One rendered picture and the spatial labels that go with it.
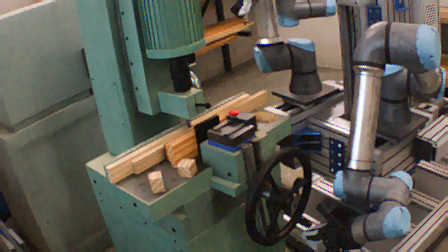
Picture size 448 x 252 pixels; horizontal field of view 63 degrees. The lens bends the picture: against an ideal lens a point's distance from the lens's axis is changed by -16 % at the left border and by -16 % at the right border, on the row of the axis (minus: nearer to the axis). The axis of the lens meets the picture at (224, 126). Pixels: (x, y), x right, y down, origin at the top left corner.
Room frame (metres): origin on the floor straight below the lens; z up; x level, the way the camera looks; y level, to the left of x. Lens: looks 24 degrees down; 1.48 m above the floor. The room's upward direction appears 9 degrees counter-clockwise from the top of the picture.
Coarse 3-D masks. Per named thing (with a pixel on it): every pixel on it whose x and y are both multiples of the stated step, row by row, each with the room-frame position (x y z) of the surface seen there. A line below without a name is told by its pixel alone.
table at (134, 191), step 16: (272, 112) 1.35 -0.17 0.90; (272, 128) 1.23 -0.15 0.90; (288, 128) 1.28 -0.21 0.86; (272, 144) 1.22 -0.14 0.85; (128, 176) 1.05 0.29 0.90; (144, 176) 1.04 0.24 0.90; (176, 176) 1.01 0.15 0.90; (192, 176) 1.00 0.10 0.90; (208, 176) 1.03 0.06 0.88; (112, 192) 1.03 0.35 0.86; (128, 192) 0.96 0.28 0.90; (144, 192) 0.95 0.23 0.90; (160, 192) 0.94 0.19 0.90; (176, 192) 0.95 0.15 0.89; (192, 192) 0.98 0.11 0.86; (224, 192) 0.99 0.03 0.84; (240, 192) 0.97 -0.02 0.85; (144, 208) 0.91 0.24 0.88; (160, 208) 0.91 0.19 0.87; (176, 208) 0.94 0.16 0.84
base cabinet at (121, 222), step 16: (96, 192) 1.35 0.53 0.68; (112, 208) 1.26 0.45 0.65; (128, 208) 1.17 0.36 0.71; (240, 208) 1.10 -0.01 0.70; (112, 224) 1.31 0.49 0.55; (128, 224) 1.19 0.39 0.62; (144, 224) 1.11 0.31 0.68; (224, 224) 1.05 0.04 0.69; (240, 224) 1.09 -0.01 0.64; (112, 240) 1.36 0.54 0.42; (128, 240) 1.23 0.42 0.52; (144, 240) 1.13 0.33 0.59; (160, 240) 1.05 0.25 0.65; (176, 240) 0.98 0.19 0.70; (192, 240) 0.96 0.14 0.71; (208, 240) 1.00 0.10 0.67; (224, 240) 1.04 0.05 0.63; (240, 240) 1.08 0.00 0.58
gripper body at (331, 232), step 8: (328, 224) 0.88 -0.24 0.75; (320, 232) 0.85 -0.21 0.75; (328, 232) 0.83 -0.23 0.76; (336, 232) 0.83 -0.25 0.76; (328, 240) 0.84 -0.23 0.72; (336, 240) 0.82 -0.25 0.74; (344, 240) 0.81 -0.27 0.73; (352, 240) 0.77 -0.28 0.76; (328, 248) 0.84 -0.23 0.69; (336, 248) 0.81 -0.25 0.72; (344, 248) 0.81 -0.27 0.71; (352, 248) 0.79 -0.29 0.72; (360, 248) 0.77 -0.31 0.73
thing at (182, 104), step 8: (168, 88) 1.26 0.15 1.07; (192, 88) 1.22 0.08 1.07; (160, 96) 1.24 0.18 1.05; (168, 96) 1.21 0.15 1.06; (176, 96) 1.19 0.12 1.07; (184, 96) 1.17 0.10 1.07; (192, 96) 1.17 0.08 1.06; (200, 96) 1.19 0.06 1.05; (160, 104) 1.25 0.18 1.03; (168, 104) 1.22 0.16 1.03; (176, 104) 1.19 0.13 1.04; (184, 104) 1.16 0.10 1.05; (192, 104) 1.17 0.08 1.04; (168, 112) 1.23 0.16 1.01; (176, 112) 1.20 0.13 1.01; (184, 112) 1.17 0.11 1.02; (192, 112) 1.17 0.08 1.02; (200, 112) 1.19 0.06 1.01
